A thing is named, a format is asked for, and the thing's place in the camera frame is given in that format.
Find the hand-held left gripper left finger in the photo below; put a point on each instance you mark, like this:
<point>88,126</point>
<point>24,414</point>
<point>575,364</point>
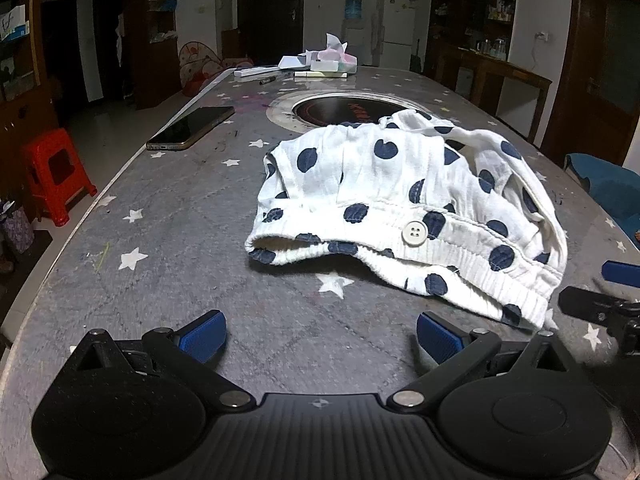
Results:
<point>202,335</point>

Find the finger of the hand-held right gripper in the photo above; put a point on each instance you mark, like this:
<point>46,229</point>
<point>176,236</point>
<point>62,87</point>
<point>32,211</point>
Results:
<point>622,274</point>
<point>585,302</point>

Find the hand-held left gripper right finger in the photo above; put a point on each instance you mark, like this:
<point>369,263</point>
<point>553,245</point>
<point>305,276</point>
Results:
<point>440,337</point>

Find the white polka dot garment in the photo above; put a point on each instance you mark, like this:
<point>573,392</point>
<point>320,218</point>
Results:
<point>390,180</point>

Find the blue sofa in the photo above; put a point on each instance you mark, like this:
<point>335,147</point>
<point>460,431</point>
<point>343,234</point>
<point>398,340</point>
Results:
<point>607,180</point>

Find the grey star-patterned tablecloth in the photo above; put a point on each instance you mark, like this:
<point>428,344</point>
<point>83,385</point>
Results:
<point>175,240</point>

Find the black smartphone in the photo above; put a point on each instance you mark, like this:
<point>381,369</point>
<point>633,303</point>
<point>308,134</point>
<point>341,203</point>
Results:
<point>192,127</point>

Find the patterned fabric bag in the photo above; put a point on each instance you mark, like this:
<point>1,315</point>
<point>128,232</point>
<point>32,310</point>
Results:
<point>15,232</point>

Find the brown door with glass panel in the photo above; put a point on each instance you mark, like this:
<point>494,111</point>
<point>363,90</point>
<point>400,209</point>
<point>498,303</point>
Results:
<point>590,60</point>

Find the red plastic stool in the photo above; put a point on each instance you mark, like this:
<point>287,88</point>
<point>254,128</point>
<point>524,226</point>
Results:
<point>50,170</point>

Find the wooden side table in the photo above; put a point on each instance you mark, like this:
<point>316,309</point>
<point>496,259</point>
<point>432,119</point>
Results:
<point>500,72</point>

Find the round built-in induction cooker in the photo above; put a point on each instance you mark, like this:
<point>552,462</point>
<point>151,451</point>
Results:
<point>330,107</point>

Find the black marker pen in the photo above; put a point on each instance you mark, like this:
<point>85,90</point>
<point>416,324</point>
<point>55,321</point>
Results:
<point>268,80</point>

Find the pink play tent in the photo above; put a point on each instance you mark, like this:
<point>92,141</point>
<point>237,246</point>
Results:
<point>200,67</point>

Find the long white box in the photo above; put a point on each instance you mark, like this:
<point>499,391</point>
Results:
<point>256,72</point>

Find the pale yellow notepad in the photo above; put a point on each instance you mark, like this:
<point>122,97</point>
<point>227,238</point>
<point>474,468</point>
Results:
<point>320,74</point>

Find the flat white box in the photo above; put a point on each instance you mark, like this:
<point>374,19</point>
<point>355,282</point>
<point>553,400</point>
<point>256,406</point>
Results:
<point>294,62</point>

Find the tissue box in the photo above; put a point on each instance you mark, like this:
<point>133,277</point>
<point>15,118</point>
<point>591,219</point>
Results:
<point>336,60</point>

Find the open wooden shelf unit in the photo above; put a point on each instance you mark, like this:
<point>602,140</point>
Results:
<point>152,35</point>

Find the dark wooden display cabinet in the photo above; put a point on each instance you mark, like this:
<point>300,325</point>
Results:
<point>470,5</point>

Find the white refrigerator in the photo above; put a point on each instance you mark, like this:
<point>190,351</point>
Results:
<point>396,25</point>

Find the water dispenser with blue bottle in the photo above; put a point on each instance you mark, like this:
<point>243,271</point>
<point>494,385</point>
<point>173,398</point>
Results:
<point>354,20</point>

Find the tall wooden cabinet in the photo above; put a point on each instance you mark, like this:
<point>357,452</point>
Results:
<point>20,60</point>

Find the dark wooden door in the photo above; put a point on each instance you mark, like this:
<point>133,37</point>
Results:
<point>270,10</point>

